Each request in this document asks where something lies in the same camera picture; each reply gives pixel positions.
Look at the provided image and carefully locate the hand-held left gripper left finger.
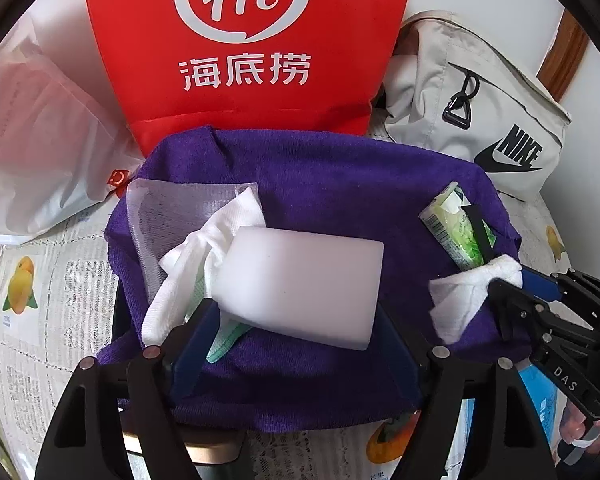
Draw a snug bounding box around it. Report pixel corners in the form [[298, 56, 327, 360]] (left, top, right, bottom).
[[34, 297, 241, 480]]

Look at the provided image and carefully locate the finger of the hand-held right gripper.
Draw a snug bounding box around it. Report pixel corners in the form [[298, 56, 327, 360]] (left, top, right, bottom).
[[487, 279, 600, 358], [522, 266, 600, 328]]

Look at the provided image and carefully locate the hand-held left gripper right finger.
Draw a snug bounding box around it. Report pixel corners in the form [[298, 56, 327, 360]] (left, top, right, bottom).
[[377, 305, 563, 480]]

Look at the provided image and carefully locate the white tissue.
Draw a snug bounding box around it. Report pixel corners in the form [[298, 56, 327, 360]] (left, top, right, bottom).
[[427, 254, 523, 346]]

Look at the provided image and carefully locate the black strap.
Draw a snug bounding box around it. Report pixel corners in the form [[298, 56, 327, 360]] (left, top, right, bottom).
[[462, 204, 498, 266]]

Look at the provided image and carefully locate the white paper towel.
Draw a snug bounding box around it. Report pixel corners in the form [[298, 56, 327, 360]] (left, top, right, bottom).
[[142, 187, 267, 348]]

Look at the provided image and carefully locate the wooden tray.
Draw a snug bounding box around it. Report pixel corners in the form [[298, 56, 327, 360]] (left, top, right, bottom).
[[122, 430, 243, 466]]

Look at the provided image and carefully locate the small green tissue pack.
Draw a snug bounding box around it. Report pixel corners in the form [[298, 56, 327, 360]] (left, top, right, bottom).
[[419, 181, 496, 271]]

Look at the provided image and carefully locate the white sponge block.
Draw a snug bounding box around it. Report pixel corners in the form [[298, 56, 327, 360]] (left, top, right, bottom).
[[210, 225, 385, 351]]

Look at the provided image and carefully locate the clear mesh bag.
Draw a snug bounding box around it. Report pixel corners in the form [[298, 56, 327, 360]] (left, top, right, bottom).
[[126, 177, 258, 301]]

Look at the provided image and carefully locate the purple towel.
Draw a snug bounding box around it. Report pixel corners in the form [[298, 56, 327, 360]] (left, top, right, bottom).
[[96, 125, 523, 436]]

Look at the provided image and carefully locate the person's right hand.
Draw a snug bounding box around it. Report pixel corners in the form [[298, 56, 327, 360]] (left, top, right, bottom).
[[560, 404, 600, 457]]

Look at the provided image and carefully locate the blue tissue pack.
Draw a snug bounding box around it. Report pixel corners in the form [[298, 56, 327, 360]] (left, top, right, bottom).
[[517, 362, 563, 463]]

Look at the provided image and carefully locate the grey waist bag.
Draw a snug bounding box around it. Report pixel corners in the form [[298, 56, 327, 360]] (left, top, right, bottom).
[[380, 10, 572, 203]]

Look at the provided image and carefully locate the white plastic shopping bag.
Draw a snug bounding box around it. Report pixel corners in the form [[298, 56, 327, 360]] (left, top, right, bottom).
[[0, 10, 146, 246]]

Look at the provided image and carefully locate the red paper bag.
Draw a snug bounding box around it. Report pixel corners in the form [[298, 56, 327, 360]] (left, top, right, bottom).
[[80, 0, 417, 157]]

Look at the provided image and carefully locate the brown wooden door frame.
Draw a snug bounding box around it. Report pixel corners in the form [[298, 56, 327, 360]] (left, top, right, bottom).
[[537, 7, 591, 103]]

